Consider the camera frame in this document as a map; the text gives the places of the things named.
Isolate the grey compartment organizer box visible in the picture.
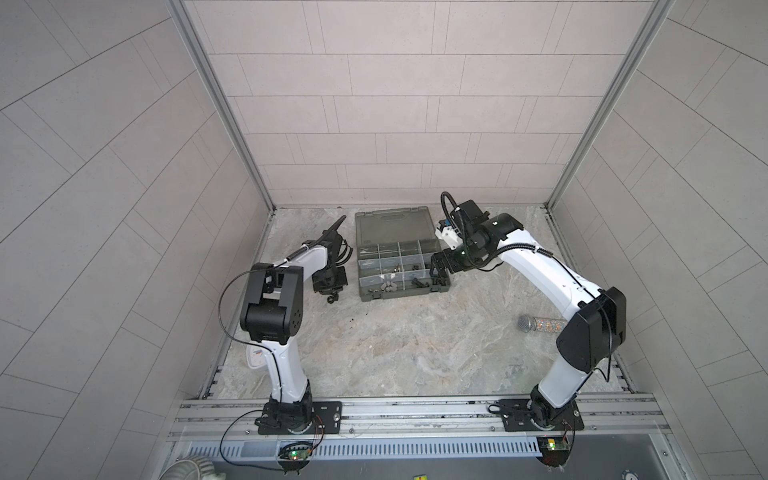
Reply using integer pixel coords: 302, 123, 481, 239
355, 206, 451, 302

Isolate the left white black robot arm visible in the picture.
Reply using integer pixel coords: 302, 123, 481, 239
240, 228, 353, 416

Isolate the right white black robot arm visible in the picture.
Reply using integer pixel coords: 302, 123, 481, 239
431, 191, 627, 430

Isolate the glitter tube with cap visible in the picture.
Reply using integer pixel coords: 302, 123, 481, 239
517, 314, 568, 334

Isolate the white square clock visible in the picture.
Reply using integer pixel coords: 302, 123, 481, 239
245, 345, 266, 370

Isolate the left controller board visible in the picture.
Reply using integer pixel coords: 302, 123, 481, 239
277, 441, 315, 472

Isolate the controller board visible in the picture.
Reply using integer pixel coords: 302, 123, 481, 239
536, 437, 572, 467
277, 441, 315, 472

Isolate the right controller board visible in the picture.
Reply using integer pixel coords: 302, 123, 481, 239
536, 437, 572, 467

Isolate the white fan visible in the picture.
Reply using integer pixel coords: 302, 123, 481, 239
159, 456, 226, 480

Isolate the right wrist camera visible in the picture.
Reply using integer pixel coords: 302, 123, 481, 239
435, 220, 463, 250

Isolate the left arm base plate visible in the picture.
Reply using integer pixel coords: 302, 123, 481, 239
255, 399, 343, 435

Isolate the aluminium rail frame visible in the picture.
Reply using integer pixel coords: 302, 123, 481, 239
168, 392, 671, 441

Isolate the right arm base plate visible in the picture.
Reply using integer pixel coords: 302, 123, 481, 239
486, 399, 585, 432

